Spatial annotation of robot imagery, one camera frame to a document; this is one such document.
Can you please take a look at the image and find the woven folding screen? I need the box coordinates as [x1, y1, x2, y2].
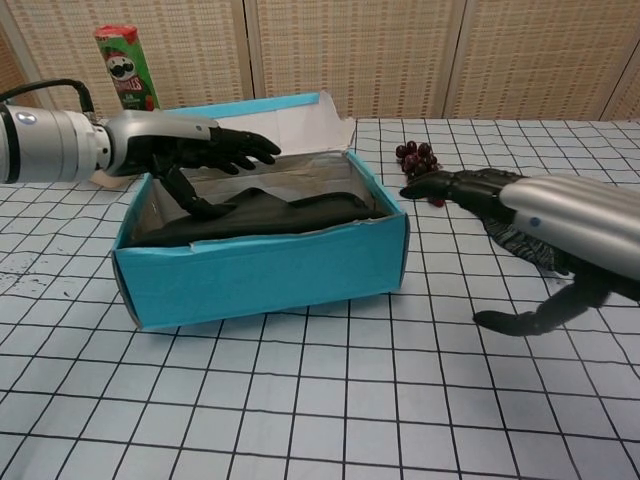
[0, 0, 640, 124]

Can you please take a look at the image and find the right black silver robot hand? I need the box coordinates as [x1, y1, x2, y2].
[398, 168, 640, 337]

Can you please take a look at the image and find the blue checked tablecloth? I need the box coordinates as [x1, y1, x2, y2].
[0, 115, 640, 480]

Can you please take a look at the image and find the green Pringles can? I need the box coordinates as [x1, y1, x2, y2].
[93, 24, 162, 112]

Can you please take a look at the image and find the grey knit work glove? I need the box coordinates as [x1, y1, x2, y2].
[482, 212, 571, 276]

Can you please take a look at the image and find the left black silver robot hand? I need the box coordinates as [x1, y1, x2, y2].
[94, 110, 283, 221]

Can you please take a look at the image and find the beige food tray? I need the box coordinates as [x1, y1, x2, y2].
[88, 167, 146, 192]

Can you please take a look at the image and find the blue cardboard shoe box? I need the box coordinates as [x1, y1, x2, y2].
[112, 90, 411, 331]

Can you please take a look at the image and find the dark red grape bunch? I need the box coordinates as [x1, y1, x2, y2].
[394, 141, 446, 209]

